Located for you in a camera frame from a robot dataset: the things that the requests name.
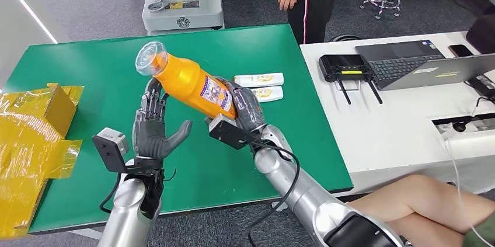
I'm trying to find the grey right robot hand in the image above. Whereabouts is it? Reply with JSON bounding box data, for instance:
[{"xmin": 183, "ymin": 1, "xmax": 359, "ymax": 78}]
[{"xmin": 214, "ymin": 76, "xmax": 267, "ymax": 133}]

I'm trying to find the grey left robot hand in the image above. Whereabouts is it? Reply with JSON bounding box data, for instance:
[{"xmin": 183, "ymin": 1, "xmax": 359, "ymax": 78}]
[{"xmin": 131, "ymin": 78, "xmax": 193, "ymax": 161}]

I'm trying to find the orange bottle with clear cap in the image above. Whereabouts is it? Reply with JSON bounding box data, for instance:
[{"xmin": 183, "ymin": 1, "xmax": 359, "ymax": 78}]
[{"xmin": 135, "ymin": 41, "xmax": 238, "ymax": 121}]

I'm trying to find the white shampoo bottle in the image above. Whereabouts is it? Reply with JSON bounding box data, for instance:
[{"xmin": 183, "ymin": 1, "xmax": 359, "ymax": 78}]
[
  {"xmin": 233, "ymin": 72, "xmax": 285, "ymax": 88},
  {"xmin": 251, "ymin": 86, "xmax": 284, "ymax": 103}
]

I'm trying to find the standing person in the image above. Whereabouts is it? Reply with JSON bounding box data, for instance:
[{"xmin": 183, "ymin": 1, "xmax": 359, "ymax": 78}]
[{"xmin": 277, "ymin": 0, "xmax": 347, "ymax": 45}]

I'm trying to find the chrome chair base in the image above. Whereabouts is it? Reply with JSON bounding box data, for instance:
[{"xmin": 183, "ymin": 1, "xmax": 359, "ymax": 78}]
[{"xmin": 360, "ymin": 0, "xmax": 402, "ymax": 20}]

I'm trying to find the black round floor base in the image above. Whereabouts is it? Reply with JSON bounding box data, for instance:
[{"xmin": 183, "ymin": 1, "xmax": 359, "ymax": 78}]
[{"xmin": 329, "ymin": 34, "xmax": 365, "ymax": 43}]

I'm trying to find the black router with antennas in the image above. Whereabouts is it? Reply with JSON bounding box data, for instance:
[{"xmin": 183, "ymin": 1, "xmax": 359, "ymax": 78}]
[{"xmin": 318, "ymin": 54, "xmax": 384, "ymax": 106}]

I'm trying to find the white machine base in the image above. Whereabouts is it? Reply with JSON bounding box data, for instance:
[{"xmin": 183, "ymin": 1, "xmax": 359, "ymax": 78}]
[{"xmin": 142, "ymin": 0, "xmax": 225, "ymax": 37}]

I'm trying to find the grey open laptop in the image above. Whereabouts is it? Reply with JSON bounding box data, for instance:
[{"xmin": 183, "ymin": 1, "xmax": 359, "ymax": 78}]
[{"xmin": 355, "ymin": 40, "xmax": 495, "ymax": 92}]

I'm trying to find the yellow taped cardboard box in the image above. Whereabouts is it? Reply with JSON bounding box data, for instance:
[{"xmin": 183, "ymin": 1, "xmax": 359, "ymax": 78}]
[{"xmin": 0, "ymin": 83, "xmax": 85, "ymax": 239}]

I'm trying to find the black smartphone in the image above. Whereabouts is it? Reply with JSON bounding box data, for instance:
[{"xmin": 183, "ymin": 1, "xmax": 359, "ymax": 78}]
[{"xmin": 448, "ymin": 44, "xmax": 474, "ymax": 58}]

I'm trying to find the black chair back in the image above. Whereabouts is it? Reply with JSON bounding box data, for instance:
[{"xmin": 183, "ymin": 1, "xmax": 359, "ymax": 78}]
[{"xmin": 465, "ymin": 13, "xmax": 495, "ymax": 54}]

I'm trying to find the black power adapter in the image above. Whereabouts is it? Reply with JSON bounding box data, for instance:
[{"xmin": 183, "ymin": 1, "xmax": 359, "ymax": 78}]
[{"xmin": 466, "ymin": 75, "xmax": 495, "ymax": 100}]

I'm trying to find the seated person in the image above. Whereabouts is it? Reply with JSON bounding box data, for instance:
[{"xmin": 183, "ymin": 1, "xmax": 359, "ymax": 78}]
[{"xmin": 348, "ymin": 174, "xmax": 495, "ymax": 247}]

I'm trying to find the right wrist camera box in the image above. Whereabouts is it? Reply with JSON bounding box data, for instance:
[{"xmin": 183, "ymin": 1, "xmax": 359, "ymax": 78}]
[{"xmin": 205, "ymin": 113, "xmax": 271, "ymax": 151}]

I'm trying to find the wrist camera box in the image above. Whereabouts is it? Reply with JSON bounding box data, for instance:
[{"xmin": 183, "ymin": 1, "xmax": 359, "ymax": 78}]
[
  {"xmin": 91, "ymin": 127, "xmax": 163, "ymax": 176},
  {"xmin": 205, "ymin": 113, "xmax": 271, "ymax": 151}
]

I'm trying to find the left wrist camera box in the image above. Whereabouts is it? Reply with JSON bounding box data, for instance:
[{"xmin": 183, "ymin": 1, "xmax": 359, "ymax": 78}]
[{"xmin": 91, "ymin": 127, "xmax": 163, "ymax": 176}]

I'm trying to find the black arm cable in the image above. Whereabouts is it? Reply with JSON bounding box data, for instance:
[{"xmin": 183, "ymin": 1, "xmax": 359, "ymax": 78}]
[{"xmin": 247, "ymin": 141, "xmax": 302, "ymax": 247}]

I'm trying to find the white cable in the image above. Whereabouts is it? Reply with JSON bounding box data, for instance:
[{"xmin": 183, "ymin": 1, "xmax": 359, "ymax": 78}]
[{"xmin": 442, "ymin": 129, "xmax": 495, "ymax": 247}]

